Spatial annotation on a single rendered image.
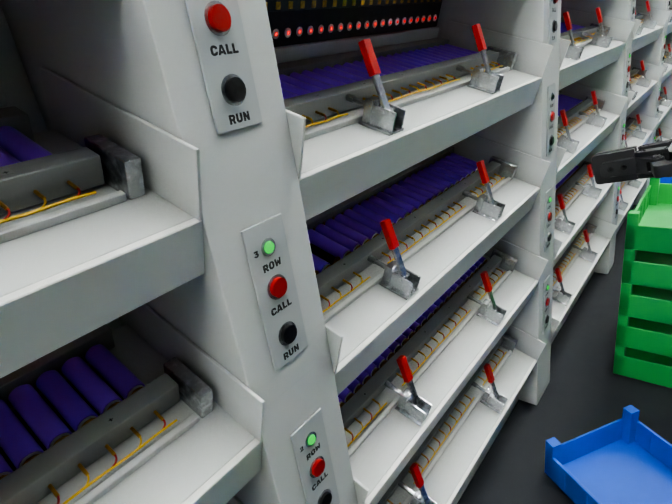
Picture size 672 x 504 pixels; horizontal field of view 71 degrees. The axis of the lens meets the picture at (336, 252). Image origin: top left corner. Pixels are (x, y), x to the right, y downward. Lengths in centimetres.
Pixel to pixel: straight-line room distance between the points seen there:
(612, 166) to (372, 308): 29
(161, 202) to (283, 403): 19
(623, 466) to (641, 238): 44
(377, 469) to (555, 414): 63
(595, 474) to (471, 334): 38
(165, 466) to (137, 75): 28
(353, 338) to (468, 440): 46
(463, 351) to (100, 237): 60
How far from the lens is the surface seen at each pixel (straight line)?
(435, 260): 64
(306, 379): 43
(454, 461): 89
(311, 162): 41
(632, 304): 122
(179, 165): 32
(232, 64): 34
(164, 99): 32
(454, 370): 76
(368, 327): 52
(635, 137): 216
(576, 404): 122
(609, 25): 159
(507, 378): 105
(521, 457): 108
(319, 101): 50
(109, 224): 33
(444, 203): 74
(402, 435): 66
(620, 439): 115
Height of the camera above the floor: 78
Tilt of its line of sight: 22 degrees down
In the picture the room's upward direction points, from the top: 9 degrees counter-clockwise
